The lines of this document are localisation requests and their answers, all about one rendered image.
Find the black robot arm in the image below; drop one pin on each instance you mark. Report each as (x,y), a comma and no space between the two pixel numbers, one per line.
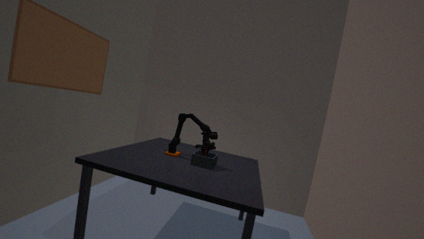
(205,128)

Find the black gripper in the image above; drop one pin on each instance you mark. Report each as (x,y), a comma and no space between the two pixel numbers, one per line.
(203,147)

